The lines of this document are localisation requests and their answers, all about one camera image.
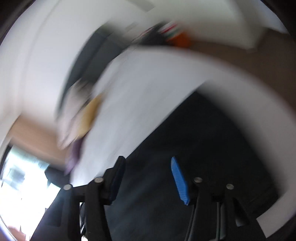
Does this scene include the black denim pants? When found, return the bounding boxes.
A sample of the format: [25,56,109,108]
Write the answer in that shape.
[106,92,279,240]

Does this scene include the purple cushion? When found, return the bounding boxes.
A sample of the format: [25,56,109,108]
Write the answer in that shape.
[64,138,84,175]

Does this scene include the yellow cushion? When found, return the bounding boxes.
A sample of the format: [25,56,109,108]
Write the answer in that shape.
[76,93,103,138]

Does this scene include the beige curtain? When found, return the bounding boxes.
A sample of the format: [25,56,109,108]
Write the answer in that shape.
[8,115,67,169]

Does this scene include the bed with white sheet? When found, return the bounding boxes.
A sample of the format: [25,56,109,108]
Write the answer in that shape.
[70,47,295,236]

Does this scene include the folded beige duvet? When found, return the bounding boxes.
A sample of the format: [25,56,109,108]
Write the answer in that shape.
[57,79,94,150]

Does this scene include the black framed window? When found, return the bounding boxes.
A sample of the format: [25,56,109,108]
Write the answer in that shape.
[1,146,60,237]

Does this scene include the dark grey headboard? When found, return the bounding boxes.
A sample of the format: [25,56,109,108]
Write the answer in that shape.
[56,25,130,116]

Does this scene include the dark bedside table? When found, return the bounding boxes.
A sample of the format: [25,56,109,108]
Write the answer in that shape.
[132,22,170,46]

